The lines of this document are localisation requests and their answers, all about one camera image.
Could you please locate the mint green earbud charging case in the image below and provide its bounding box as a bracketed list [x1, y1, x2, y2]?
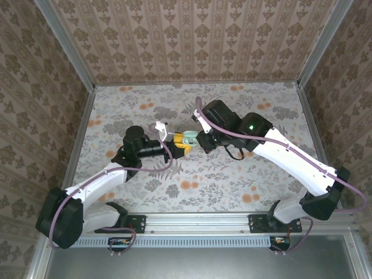
[181, 130, 201, 147]

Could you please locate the floral tablecloth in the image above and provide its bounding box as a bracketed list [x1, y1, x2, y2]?
[69, 82, 335, 214]

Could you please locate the grey metal panel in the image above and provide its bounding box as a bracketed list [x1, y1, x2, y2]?
[46, 235, 358, 279]

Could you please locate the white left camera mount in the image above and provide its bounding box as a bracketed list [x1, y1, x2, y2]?
[155, 121, 169, 136]

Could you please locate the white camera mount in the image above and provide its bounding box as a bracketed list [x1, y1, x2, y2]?
[190, 111, 213, 135]
[155, 121, 169, 136]

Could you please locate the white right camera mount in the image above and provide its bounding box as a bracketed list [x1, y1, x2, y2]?
[190, 111, 213, 135]

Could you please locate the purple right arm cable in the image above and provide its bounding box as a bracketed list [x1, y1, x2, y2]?
[194, 96, 367, 255]

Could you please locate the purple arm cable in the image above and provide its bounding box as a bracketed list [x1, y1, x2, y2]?
[194, 96, 367, 255]
[48, 123, 174, 256]

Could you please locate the black cable loop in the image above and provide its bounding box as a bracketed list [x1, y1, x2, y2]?
[223, 144, 246, 160]

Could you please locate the thin aluminium wall rail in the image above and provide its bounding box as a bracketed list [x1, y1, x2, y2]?
[93, 80, 299, 87]

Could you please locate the aluminium side rail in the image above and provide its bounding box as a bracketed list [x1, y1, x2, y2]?
[56, 85, 96, 191]
[295, 83, 345, 212]

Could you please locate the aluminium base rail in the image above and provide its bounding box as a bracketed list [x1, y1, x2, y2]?
[43, 212, 357, 237]

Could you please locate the white slotted cable duct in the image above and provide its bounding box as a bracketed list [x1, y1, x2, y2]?
[72, 235, 273, 248]

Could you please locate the black connector box with wires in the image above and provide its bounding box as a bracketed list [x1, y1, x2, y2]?
[108, 237, 132, 252]
[269, 235, 292, 251]

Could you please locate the aluminium frame post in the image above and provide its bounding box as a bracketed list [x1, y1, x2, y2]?
[34, 0, 96, 92]
[296, 0, 355, 87]

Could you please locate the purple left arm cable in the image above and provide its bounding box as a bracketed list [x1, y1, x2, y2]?
[48, 123, 174, 256]

